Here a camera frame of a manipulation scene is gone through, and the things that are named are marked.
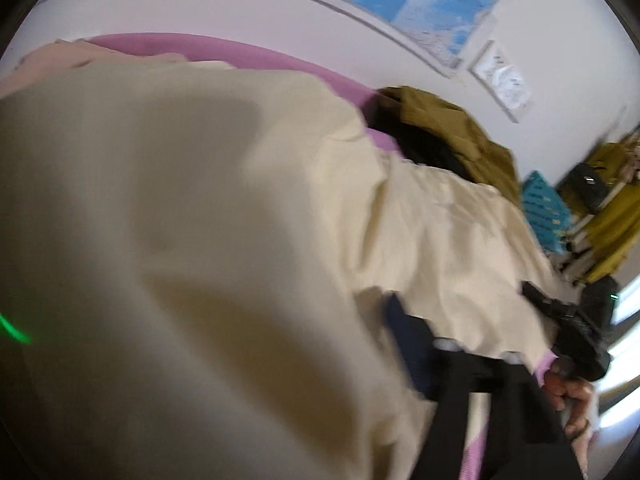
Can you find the olive green jacket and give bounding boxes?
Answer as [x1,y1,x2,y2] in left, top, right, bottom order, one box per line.
[369,86,521,206]

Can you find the person's right hand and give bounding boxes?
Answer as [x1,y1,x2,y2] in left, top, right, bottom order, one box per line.
[542,358,594,441]

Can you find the black hanging bag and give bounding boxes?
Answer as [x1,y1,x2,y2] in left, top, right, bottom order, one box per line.
[567,162,611,214]

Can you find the peach pink garment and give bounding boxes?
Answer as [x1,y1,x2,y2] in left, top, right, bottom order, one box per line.
[1,40,188,98]

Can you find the teal plastic basket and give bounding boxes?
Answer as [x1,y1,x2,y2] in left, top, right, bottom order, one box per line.
[521,171,572,254]

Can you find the hanging mustard yellow clothes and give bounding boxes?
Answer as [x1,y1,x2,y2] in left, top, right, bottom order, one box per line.
[556,136,639,284]

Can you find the pink bed sheet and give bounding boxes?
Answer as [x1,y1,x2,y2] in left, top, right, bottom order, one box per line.
[89,32,375,122]

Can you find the cream large garment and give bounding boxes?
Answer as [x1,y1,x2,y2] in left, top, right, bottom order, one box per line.
[1,63,555,479]

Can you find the white wall socket panel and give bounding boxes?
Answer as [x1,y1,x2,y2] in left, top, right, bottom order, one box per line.
[470,40,533,124]

